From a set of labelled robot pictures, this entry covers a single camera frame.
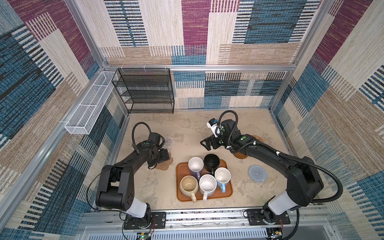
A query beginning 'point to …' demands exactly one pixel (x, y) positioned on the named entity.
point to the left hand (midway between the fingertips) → (162, 156)
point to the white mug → (207, 185)
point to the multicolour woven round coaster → (169, 142)
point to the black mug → (211, 161)
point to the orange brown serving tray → (182, 170)
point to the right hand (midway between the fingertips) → (207, 140)
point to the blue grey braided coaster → (257, 173)
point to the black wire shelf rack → (145, 90)
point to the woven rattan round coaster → (258, 138)
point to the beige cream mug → (188, 186)
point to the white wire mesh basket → (83, 118)
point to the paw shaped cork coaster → (164, 165)
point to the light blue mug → (222, 176)
